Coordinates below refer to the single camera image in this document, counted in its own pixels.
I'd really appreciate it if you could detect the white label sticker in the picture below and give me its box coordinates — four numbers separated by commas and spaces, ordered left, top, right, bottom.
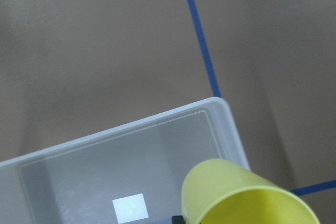
112, 194, 149, 223

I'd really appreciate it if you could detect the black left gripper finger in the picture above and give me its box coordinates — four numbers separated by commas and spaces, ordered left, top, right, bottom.
171, 216, 185, 224

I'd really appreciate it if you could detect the yellow plastic cup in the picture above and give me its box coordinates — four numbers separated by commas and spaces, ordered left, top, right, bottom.
181, 159, 319, 223

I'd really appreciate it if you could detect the clear plastic box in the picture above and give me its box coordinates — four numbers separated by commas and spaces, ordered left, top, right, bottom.
1, 97, 249, 223

